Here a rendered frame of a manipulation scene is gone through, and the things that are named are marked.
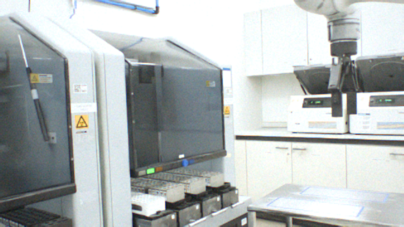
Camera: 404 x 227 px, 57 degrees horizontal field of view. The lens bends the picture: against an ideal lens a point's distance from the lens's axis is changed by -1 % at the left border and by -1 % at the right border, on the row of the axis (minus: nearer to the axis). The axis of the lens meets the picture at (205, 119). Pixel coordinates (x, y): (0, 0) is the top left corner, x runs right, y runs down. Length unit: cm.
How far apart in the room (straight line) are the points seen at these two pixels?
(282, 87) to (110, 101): 319
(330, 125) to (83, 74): 258
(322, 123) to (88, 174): 257
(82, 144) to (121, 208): 30
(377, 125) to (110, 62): 251
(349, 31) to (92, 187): 96
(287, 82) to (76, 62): 330
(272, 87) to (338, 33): 334
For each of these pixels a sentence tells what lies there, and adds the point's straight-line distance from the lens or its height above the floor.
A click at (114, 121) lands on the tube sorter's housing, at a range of 141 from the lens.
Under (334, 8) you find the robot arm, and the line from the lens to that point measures 102.
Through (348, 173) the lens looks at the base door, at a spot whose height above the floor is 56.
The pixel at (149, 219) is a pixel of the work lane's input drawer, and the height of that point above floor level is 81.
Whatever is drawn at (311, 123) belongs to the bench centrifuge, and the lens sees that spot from 359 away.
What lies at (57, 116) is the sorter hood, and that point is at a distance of 126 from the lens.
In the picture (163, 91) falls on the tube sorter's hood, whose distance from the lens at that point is 156.
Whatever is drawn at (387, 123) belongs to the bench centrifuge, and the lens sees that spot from 340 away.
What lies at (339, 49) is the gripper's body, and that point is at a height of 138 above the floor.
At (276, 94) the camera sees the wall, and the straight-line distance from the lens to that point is 442.
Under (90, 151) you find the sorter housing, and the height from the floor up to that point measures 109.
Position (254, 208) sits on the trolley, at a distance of 153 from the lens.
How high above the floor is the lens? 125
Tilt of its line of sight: 3 degrees down
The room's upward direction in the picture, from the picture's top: 2 degrees counter-clockwise
